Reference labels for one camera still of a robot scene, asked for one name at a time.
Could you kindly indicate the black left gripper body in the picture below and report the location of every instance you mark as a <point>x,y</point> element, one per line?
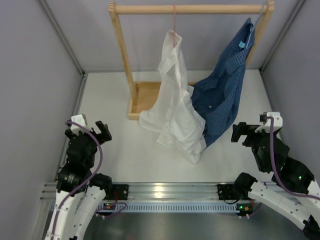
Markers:
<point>92,141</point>

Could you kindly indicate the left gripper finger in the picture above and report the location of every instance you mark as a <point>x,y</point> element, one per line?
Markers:
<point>105,136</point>
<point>104,129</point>

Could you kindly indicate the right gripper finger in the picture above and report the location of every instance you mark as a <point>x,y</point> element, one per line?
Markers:
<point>238,130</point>
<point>250,129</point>

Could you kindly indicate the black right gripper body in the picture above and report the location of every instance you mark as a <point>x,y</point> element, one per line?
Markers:
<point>253,142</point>

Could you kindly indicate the white shirt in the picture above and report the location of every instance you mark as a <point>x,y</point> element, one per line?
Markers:
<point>173,116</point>

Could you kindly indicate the pink wire hanger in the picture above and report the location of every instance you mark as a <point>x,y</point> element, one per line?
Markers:
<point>176,66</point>

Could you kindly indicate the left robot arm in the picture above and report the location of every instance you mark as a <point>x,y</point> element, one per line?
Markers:
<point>79,190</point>

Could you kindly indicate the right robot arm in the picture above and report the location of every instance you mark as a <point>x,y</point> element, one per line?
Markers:
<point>272,156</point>

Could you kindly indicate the blue checked shirt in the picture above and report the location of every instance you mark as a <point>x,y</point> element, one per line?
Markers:
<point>216,98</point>

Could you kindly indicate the light blue hanger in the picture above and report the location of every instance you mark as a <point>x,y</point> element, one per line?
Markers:
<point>254,26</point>

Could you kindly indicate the wooden clothes rack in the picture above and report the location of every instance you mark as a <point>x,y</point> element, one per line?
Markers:
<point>143,94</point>

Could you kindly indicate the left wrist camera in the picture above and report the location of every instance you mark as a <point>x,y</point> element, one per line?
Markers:
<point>78,120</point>

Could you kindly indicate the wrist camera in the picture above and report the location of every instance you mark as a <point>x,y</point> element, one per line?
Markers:
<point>270,122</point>
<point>78,120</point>

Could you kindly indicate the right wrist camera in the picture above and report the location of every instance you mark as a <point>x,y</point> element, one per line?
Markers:
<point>270,122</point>

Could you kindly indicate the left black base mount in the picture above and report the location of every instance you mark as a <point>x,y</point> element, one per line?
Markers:
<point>119,192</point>

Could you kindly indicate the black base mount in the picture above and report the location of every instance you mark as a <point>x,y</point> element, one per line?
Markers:
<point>119,192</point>
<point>226,193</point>

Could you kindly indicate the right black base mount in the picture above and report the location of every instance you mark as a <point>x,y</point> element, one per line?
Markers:
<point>226,193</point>

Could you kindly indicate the aluminium mounting rail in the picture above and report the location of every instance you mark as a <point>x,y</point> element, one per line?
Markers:
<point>171,192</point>

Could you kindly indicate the slotted grey cable duct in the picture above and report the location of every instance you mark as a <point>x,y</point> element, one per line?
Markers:
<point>169,207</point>

